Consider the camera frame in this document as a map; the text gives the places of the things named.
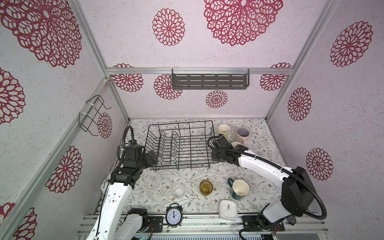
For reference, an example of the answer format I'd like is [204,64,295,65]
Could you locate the green ceramic mug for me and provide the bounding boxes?
[218,124,231,140]

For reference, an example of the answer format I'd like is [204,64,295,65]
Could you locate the black wire dish rack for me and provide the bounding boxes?
[145,120,219,171]

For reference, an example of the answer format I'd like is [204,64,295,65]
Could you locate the clear glass cup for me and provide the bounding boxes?
[172,183,186,199]

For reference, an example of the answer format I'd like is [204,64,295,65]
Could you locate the grey ceramic mug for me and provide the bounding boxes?
[231,142,242,148]

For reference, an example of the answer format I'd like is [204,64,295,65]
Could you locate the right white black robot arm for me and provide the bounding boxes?
[207,135,327,226]

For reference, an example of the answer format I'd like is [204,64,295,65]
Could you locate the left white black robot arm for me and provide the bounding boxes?
[87,144,158,240]

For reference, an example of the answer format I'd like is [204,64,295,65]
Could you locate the pink iridescent mug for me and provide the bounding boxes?
[234,128,251,146]

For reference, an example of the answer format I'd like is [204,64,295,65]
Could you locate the amber glass cup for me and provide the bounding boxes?
[199,180,214,196]

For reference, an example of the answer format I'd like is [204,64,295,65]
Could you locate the dark green cream mug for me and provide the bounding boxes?
[227,178,250,200]

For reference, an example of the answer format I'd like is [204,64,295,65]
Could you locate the white twin-bell alarm clock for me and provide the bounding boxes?
[101,173,111,194]

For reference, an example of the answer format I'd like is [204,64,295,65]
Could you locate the white square alarm clock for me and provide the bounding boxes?
[219,200,238,221]

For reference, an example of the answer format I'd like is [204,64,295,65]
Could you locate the black round alarm clock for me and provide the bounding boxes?
[165,203,183,228]

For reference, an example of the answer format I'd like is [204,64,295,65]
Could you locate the left black corrugated cable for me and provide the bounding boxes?
[116,125,136,163]

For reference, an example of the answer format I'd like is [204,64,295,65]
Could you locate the black corrugated cable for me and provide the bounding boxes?
[116,125,136,163]
[206,135,328,221]

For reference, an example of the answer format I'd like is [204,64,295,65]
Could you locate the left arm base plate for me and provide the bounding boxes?
[140,216,164,234]

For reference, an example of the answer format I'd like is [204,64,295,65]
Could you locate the black wire wall basket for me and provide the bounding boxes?
[78,95,111,137]

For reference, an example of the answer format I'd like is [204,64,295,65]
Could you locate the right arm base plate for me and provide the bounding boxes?
[241,215,286,232]

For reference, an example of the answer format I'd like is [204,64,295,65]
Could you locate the grey wall shelf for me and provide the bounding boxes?
[171,69,250,90]

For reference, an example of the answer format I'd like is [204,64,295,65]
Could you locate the right black corrugated cable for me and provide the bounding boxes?
[206,135,328,221]

